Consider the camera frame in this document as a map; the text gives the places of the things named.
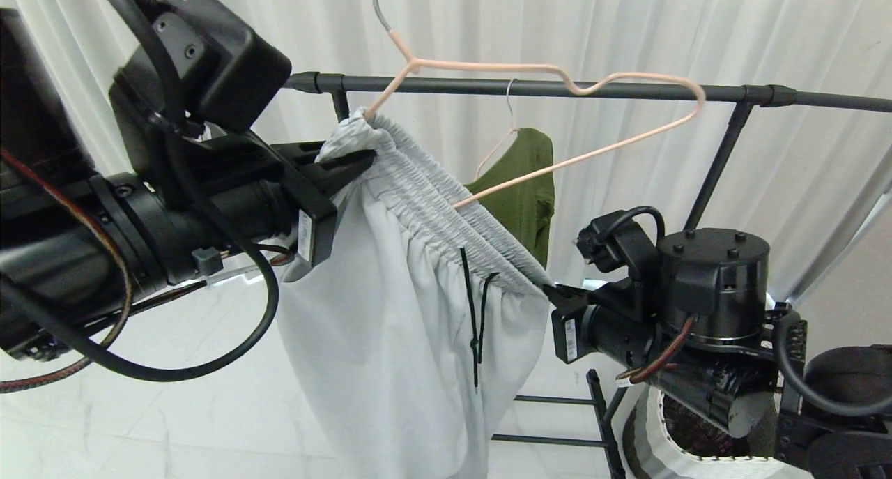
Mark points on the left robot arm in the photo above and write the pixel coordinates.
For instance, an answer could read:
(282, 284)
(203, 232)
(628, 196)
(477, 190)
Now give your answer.
(42, 256)

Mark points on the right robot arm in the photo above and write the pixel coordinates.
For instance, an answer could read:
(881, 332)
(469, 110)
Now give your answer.
(711, 277)

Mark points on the white curtain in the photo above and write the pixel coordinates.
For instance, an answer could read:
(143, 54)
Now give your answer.
(766, 33)

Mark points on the white laundry basket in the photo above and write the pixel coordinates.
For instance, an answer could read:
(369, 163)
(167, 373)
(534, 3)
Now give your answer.
(655, 451)

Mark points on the pink clothes hanger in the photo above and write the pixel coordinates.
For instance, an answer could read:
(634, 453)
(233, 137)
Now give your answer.
(488, 65)
(491, 155)

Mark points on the green sleeveless shirt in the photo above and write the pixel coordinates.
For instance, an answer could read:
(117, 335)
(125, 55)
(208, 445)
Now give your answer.
(529, 193)

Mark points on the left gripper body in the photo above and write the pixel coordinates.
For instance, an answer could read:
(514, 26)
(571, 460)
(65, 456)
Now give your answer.
(209, 214)

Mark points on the pale grey garment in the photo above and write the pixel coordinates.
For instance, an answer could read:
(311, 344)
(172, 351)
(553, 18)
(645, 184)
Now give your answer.
(390, 325)

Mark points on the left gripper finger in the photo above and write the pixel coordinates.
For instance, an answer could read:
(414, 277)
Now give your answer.
(300, 151)
(341, 172)

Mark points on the black clothes rack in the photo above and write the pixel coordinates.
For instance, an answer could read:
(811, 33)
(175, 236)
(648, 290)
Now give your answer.
(453, 85)

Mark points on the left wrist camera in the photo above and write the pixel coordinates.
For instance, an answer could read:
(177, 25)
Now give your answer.
(230, 67)

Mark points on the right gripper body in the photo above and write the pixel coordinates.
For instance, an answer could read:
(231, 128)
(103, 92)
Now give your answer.
(606, 332)

